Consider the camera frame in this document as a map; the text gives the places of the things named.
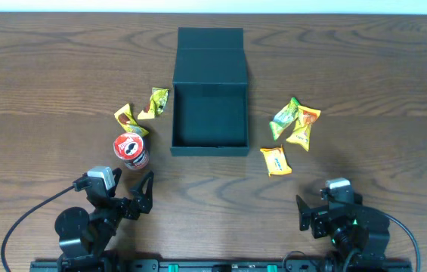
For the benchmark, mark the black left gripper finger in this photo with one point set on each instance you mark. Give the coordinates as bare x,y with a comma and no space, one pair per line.
117,172
142,193

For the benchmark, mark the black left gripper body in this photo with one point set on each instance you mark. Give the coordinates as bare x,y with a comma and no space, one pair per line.
127,205

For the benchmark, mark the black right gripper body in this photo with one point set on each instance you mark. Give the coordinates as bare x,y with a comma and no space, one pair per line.
317,219

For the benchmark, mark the red Pringles can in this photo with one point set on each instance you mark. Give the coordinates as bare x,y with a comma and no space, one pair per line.
131,149

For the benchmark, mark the orange Le-mond biscuit packet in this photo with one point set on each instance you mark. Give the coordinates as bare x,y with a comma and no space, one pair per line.
276,161

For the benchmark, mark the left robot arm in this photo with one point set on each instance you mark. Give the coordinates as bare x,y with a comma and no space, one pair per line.
84,236

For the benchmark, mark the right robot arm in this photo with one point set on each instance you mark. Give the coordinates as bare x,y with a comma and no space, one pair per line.
359,236

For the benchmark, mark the yellow snack packet with chocolate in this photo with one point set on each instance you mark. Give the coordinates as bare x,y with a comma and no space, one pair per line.
125,119

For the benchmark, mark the yellow crumpled snack packet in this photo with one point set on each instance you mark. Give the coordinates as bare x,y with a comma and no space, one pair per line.
157,104

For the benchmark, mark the orange yellow Julie's snack packet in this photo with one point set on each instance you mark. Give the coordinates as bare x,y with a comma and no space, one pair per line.
302,130

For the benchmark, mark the green snack packet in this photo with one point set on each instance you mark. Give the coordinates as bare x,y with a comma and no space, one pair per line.
284,118

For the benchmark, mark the dark green open gift box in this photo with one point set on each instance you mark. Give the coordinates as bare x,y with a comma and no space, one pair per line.
210,84

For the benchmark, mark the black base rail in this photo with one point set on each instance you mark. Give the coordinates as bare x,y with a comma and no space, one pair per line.
294,265

